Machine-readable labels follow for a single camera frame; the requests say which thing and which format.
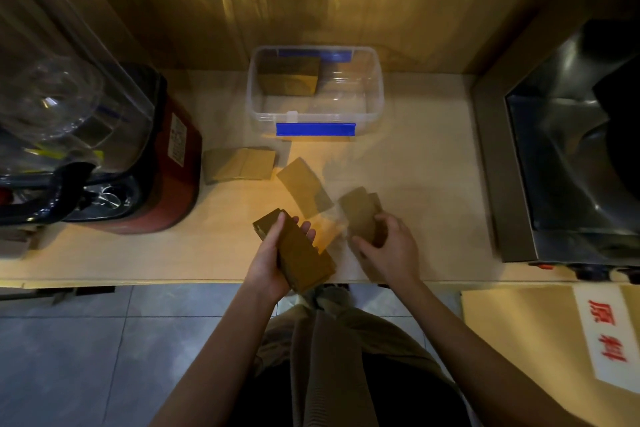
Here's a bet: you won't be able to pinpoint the person's left hand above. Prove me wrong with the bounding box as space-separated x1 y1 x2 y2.
244 213 318 304

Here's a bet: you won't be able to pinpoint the person's right hand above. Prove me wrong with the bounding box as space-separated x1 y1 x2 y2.
351 213 424 288

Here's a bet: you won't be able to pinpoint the thick stack of cardboard sleeves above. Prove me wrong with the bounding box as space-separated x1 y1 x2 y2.
252 208 337 293

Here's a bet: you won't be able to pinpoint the person's right forearm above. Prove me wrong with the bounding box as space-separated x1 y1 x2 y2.
392 276 583 427

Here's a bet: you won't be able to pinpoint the person's left forearm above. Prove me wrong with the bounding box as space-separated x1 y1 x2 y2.
149 282 287 427

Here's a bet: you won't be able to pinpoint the grey shoe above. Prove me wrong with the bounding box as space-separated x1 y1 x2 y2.
298 284 352 312

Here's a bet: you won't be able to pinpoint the khaki trousers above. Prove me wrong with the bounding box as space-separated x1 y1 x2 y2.
239 287 473 427

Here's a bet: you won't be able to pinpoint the red blender base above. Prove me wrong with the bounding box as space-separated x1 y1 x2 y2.
0 63 204 237

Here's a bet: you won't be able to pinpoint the clear container with blue clips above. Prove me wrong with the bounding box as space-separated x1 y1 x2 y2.
246 44 385 138

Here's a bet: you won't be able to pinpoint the bundle of brown cardboard sleeves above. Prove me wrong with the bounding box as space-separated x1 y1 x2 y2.
255 55 321 97

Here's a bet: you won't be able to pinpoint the cardboard box with white label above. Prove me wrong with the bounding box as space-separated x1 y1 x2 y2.
459 282 640 427

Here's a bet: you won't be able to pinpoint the stainless steel machine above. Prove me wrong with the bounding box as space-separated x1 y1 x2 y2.
472 16 640 285

